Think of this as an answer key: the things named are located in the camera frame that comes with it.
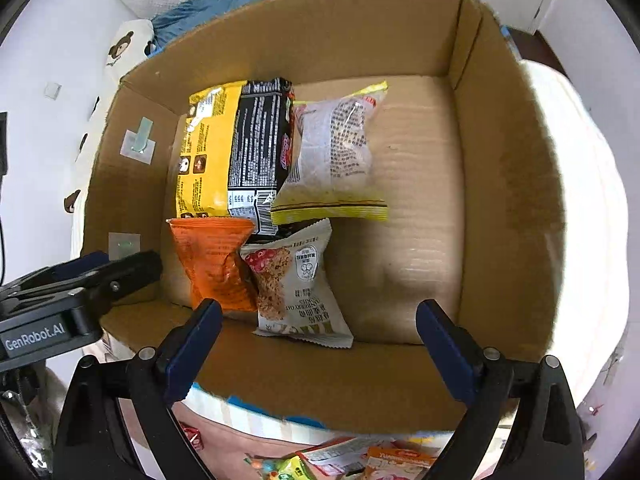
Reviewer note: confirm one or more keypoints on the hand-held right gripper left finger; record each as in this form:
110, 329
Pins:
192, 345

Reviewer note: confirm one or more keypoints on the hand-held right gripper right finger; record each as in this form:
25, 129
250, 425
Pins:
445, 347

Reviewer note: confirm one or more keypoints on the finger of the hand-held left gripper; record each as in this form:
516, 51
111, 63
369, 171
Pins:
65, 271
130, 272

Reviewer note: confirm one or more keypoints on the small red white candy packet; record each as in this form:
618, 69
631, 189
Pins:
192, 436

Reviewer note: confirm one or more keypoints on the white oat cookie packet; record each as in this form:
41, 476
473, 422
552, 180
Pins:
295, 300

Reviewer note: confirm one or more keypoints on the orange white snack packet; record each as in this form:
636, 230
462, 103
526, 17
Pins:
400, 464

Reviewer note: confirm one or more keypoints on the green snack packet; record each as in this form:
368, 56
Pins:
282, 469

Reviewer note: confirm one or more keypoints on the black noodle packet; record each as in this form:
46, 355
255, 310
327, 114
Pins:
260, 150

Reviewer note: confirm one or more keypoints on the cardboard box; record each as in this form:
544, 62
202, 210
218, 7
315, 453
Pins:
425, 170

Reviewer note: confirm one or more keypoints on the clear yellow-edged snack packet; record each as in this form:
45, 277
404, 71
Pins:
335, 155

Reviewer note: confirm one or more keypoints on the dark object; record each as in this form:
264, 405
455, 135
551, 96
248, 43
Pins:
3, 142

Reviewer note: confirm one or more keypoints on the striped cat print blanket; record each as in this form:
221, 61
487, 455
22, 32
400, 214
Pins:
590, 210

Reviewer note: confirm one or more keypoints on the bear print bolster pillow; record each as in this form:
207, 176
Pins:
125, 50

